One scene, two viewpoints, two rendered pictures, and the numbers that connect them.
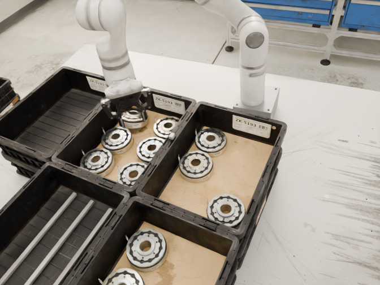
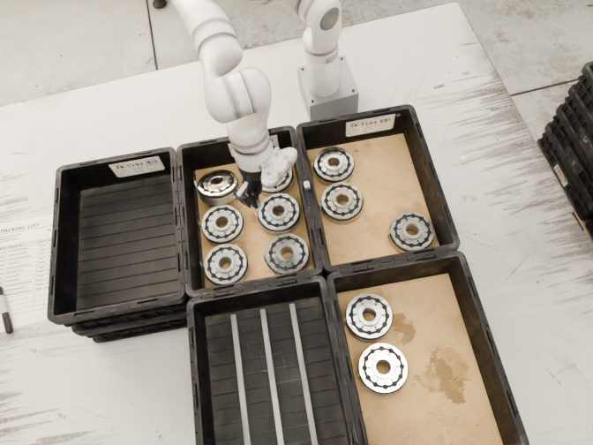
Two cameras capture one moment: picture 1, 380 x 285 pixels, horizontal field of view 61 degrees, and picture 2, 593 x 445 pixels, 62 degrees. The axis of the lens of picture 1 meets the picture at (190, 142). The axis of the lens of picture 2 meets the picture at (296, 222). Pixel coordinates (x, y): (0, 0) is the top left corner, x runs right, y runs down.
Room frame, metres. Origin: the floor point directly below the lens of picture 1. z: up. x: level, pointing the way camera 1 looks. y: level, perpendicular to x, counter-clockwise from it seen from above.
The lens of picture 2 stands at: (0.21, 0.39, 1.92)
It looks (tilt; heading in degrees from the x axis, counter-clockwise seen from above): 64 degrees down; 327
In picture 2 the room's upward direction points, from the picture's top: 9 degrees counter-clockwise
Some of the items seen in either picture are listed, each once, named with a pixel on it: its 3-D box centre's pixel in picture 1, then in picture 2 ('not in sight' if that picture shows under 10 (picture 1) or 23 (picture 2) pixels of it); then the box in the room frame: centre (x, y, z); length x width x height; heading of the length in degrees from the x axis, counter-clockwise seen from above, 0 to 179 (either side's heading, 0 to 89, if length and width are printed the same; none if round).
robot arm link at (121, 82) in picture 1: (119, 72); (259, 150); (0.67, 0.15, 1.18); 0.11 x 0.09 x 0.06; 13
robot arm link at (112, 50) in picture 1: (110, 31); (247, 109); (0.68, 0.14, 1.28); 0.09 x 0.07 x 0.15; 70
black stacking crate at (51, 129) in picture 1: (63, 118); (125, 238); (0.89, 0.44, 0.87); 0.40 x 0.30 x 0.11; 148
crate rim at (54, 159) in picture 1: (128, 130); (244, 207); (0.73, 0.19, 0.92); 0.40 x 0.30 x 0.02; 148
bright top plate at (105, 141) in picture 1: (116, 137); (221, 222); (0.77, 0.24, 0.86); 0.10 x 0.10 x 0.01
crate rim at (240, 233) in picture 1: (216, 158); (371, 184); (0.57, -0.07, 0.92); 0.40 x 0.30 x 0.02; 148
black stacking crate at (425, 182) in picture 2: (216, 169); (370, 194); (0.57, -0.07, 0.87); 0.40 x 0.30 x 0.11; 148
